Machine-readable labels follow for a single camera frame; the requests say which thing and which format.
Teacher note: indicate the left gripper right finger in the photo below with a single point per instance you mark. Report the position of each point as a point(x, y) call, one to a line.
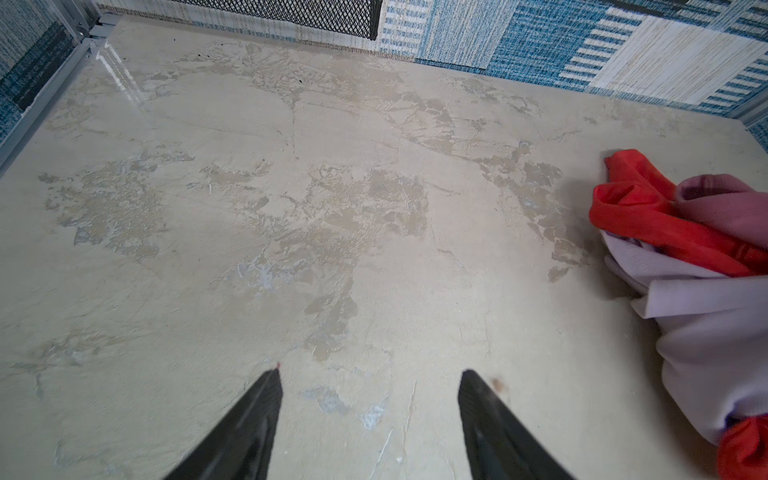
point(498, 445)

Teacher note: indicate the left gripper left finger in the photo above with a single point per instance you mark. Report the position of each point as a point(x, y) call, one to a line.
point(240, 445)

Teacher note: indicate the light lilac cloth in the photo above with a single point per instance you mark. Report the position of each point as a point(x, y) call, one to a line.
point(713, 333)

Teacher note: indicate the red cloth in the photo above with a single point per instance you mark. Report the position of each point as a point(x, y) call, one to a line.
point(637, 203)

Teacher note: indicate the mauve pink cloth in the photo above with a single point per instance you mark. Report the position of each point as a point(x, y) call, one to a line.
point(726, 204)

